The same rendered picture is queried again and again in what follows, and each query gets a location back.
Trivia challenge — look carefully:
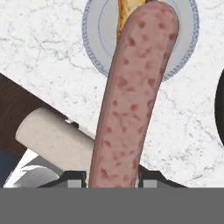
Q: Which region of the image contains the dark brown wooden cupboard front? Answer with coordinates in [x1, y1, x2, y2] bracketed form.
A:
[0, 73, 64, 161]

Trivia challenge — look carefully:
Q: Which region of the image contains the pink speckled sausage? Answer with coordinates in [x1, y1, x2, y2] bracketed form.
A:
[87, 0, 180, 189]

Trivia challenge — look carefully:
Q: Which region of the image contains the beige cylindrical handle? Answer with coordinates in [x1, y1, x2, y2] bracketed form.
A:
[15, 106, 96, 176]

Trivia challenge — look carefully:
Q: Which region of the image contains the black round bowl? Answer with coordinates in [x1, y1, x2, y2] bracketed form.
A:
[214, 69, 224, 147]

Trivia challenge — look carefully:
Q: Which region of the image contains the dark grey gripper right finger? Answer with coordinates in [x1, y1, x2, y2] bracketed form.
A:
[137, 165, 187, 189]

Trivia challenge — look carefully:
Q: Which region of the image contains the golden brown bun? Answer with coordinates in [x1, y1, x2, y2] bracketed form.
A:
[116, 0, 147, 42]

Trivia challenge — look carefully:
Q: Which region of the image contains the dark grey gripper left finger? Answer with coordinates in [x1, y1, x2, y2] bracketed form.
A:
[38, 170, 88, 189]

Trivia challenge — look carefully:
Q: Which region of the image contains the grey plate with blue rim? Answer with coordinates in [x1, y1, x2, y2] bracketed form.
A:
[81, 0, 200, 82]

